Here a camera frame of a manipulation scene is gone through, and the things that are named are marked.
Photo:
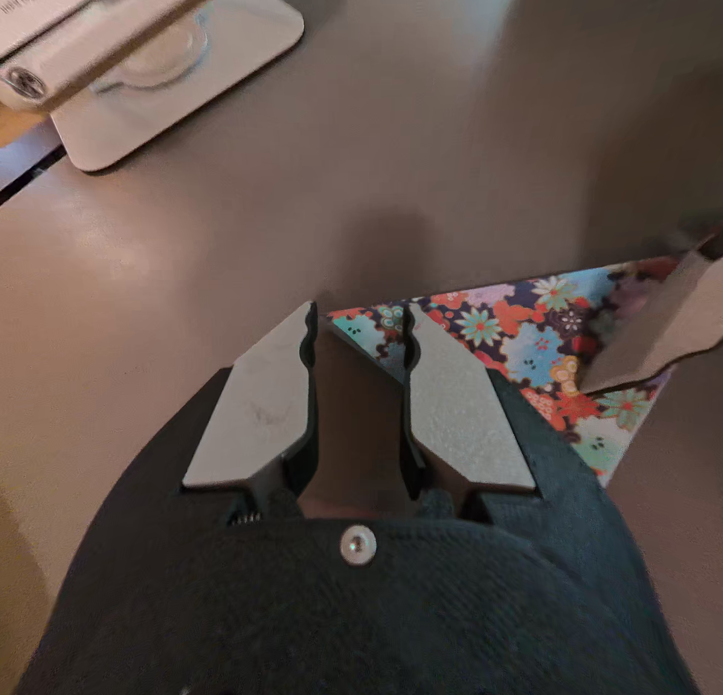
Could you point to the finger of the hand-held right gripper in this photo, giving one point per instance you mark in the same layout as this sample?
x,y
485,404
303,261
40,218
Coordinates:
x,y
666,322

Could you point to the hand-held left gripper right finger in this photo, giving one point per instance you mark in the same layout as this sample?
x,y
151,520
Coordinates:
x,y
463,418

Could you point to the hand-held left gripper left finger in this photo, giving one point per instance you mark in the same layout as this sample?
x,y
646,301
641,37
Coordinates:
x,y
254,401

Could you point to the floral patterned origami paper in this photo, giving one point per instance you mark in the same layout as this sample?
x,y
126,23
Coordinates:
x,y
508,325

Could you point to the silver monitor stand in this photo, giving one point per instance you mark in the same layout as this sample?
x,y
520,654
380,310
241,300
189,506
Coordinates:
x,y
243,39

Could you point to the pale monitor panel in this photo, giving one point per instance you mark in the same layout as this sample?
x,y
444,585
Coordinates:
x,y
84,51

